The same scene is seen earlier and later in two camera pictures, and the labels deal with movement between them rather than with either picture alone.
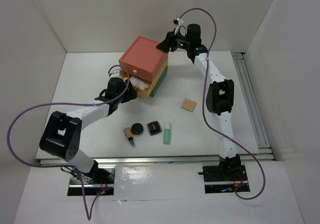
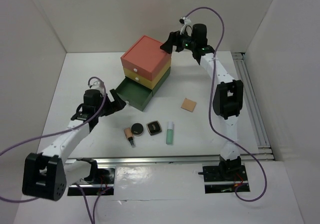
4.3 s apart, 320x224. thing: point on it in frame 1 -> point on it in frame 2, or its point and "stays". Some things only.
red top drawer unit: x=143 y=58 stays
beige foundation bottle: x=129 y=135 stays
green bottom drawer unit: x=157 y=81 -> x=137 y=95
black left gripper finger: x=129 y=93 -> x=111 y=110
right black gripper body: x=177 y=41 stays
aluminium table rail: x=265 y=151 stays
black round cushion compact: x=137 y=129 stays
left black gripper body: x=124 y=85 -> x=108 y=105
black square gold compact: x=154 y=128 stays
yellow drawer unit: x=142 y=92 -> x=145 y=82
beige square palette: x=188 y=104 stays
